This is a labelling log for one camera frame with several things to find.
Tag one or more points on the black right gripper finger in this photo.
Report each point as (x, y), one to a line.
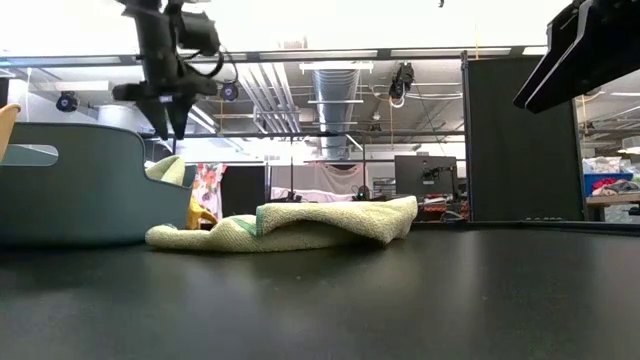
(562, 45)
(610, 50)

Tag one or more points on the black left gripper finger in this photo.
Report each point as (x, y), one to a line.
(159, 115)
(179, 112)

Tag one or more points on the teal plastic basket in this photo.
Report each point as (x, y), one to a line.
(100, 200)

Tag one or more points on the light green towel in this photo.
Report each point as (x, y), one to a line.
(300, 220)

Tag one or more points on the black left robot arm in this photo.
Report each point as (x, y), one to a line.
(150, 20)

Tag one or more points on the orange plastic basket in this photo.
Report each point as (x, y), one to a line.
(6, 130)

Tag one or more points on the floral patterned cloth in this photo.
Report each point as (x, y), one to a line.
(210, 185)

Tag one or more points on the small black partition panel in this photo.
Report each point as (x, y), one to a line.
(242, 190)

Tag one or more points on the yellow towel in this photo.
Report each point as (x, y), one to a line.
(197, 217)

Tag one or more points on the large black partition panel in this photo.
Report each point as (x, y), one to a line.
(520, 165)

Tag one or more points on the blue plastic bin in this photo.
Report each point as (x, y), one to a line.
(592, 180)

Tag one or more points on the wooden side table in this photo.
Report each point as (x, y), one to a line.
(615, 200)

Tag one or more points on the white hanging sheet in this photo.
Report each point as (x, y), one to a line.
(320, 175)

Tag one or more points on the white ceiling light fixture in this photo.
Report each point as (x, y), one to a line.
(335, 67)

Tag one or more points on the black computer monitor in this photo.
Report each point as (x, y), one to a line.
(415, 175)

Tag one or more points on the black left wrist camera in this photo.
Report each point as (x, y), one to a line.
(197, 32)

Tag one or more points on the black overhead frame beam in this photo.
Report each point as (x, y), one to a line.
(254, 56)

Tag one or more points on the silver ceiling air duct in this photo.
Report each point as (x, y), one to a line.
(335, 90)

